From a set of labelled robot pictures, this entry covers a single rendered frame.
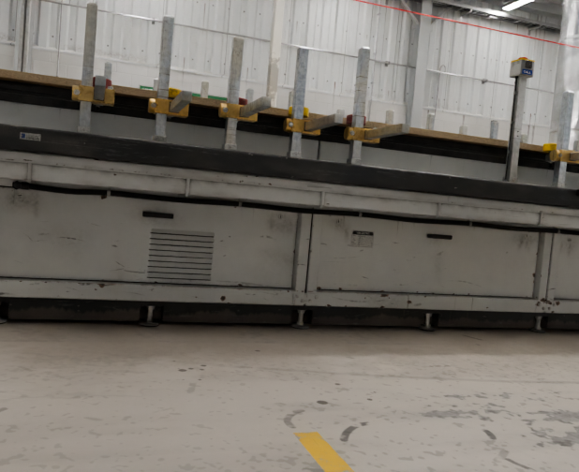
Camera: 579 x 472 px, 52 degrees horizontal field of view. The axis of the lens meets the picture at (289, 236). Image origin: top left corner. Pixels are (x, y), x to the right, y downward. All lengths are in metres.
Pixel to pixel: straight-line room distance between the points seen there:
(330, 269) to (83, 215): 1.04
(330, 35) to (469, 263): 7.80
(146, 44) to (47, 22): 1.39
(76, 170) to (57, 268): 0.43
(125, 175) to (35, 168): 0.29
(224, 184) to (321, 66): 8.07
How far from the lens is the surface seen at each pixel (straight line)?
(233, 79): 2.21
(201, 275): 2.43
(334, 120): 1.99
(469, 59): 11.57
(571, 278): 3.34
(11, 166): 2.16
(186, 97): 1.87
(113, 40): 9.53
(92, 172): 2.14
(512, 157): 2.73
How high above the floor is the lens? 0.52
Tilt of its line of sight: 3 degrees down
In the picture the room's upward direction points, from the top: 5 degrees clockwise
